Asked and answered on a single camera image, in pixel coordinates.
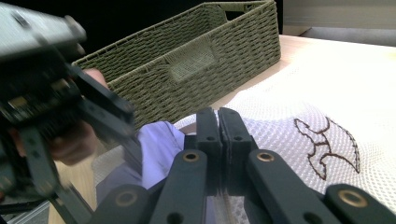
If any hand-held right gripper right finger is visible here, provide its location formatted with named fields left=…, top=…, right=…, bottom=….
left=218, top=106, right=260, bottom=197

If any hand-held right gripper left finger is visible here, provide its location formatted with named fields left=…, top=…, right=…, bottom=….
left=183, top=106, right=224, bottom=196

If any lavender shirt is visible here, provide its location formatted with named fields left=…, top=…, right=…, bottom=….
left=95, top=120, right=188, bottom=208

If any green woven basket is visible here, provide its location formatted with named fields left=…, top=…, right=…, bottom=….
left=72, top=0, right=282, bottom=130

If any white mesh laundry bag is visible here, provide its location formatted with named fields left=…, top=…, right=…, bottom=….
left=92, top=35, right=396, bottom=224

